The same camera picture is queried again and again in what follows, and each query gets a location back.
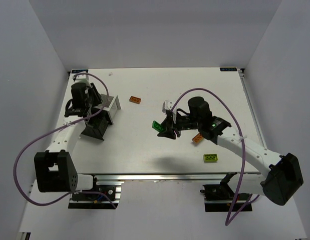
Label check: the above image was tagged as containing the aluminium table edge rail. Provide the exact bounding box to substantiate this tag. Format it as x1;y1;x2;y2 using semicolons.
77;172;263;184

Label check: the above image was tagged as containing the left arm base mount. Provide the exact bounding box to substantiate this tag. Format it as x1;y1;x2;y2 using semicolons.
68;175;123;210

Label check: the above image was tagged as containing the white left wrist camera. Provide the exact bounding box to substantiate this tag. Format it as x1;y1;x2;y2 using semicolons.
73;72;90;86

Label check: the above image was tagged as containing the brown lego brick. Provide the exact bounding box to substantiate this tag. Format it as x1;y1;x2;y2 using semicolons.
129;96;141;104

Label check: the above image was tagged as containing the lime long lego brick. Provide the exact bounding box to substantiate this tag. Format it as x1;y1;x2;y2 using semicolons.
203;153;218;163

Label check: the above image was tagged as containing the black slotted container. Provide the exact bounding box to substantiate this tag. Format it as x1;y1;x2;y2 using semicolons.
82;110;113;141

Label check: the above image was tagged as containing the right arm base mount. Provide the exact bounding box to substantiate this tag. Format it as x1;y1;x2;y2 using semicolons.
200;172;252;213

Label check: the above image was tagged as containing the orange lego brick with lime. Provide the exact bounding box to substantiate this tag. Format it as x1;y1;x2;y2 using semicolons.
192;133;203;145

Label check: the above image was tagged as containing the blue corner sticker left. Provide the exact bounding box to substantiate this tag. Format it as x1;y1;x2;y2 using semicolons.
71;69;88;74

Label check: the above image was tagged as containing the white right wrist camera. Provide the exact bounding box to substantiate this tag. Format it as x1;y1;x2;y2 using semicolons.
162;100;177;123

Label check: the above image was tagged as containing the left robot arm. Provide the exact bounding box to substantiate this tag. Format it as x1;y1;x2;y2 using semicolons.
34;82;102;193

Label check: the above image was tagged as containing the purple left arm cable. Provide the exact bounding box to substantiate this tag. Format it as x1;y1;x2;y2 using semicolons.
14;73;118;210

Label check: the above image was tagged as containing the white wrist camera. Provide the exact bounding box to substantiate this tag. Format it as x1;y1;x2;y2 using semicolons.
162;100;177;123
73;72;90;86

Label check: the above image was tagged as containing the right side table rail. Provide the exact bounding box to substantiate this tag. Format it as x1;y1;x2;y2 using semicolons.
238;68;267;148

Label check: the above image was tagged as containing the green lime long lego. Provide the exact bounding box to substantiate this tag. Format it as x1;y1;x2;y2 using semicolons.
152;120;165;133

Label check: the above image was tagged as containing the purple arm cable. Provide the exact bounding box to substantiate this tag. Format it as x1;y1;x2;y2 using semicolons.
14;73;118;210
171;87;260;226

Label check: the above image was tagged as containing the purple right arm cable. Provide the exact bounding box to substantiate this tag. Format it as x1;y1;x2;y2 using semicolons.
171;87;260;226

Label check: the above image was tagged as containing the white slotted container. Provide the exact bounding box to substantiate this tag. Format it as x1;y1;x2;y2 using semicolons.
101;94;121;125

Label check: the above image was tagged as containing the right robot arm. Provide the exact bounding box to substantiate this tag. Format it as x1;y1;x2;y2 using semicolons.
158;96;303;206

